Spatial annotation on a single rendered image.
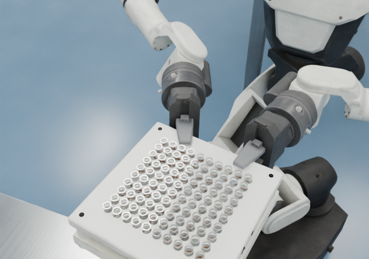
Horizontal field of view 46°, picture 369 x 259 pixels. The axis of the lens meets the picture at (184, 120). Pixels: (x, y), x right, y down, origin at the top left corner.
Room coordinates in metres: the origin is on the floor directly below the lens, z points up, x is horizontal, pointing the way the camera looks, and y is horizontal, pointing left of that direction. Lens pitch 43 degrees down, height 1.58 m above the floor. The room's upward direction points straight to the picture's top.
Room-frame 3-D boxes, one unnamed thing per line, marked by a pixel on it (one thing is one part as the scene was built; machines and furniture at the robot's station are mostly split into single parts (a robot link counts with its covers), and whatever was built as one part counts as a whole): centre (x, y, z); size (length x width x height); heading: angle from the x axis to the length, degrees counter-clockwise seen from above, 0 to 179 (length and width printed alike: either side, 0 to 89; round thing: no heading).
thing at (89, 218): (0.41, 0.01, 1.03); 0.25 x 0.24 x 0.02; 59
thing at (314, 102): (0.66, -0.22, 1.01); 0.11 x 0.11 x 0.11; 51
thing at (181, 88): (0.64, 0.00, 1.03); 0.12 x 0.10 x 0.13; 1
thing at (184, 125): (0.55, 0.00, 1.05); 0.06 x 0.03 x 0.02; 1
